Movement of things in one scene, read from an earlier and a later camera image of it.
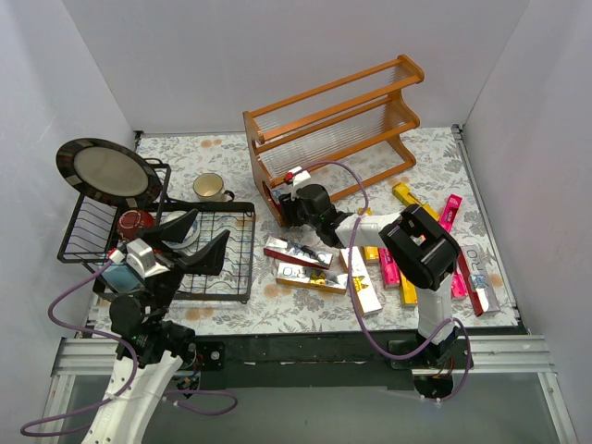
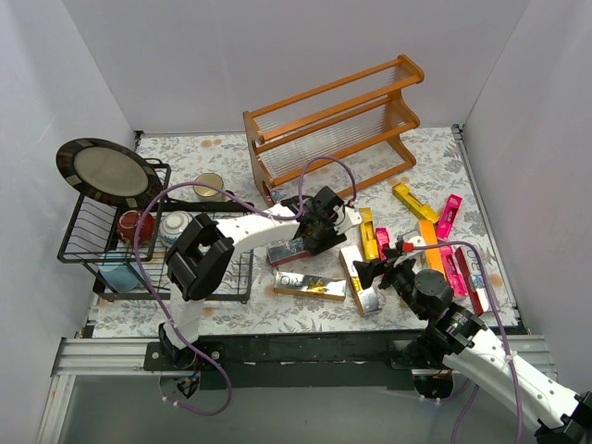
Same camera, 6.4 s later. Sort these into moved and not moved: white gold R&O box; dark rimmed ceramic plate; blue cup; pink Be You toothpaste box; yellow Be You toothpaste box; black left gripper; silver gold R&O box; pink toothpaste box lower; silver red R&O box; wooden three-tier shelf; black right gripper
Moved: black left gripper; silver red R&O box; silver gold R&O box; black right gripper
Not moved: dark rimmed ceramic plate; pink toothpaste box lower; pink Be You toothpaste box; wooden three-tier shelf; white gold R&O box; yellow Be You toothpaste box; blue cup
